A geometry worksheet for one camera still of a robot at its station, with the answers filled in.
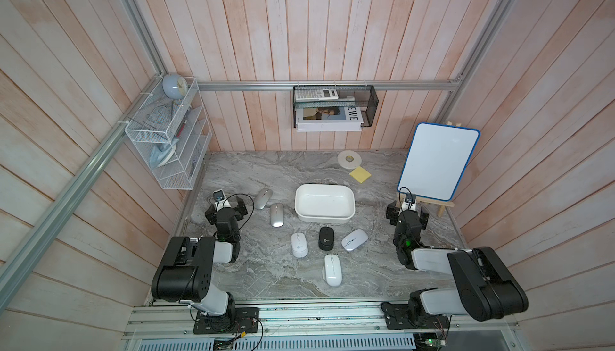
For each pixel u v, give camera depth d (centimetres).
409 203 75
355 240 88
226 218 70
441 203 93
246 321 73
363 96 98
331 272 80
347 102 89
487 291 43
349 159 118
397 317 73
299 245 86
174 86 80
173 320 74
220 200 77
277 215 95
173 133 75
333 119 93
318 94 90
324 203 101
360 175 111
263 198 102
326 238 88
